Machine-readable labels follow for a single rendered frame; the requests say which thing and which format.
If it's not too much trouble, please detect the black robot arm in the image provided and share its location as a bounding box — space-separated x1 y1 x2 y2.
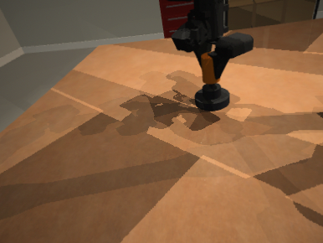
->
171 0 222 52

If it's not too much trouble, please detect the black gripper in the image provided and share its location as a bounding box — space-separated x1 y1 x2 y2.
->
190 0 254 80

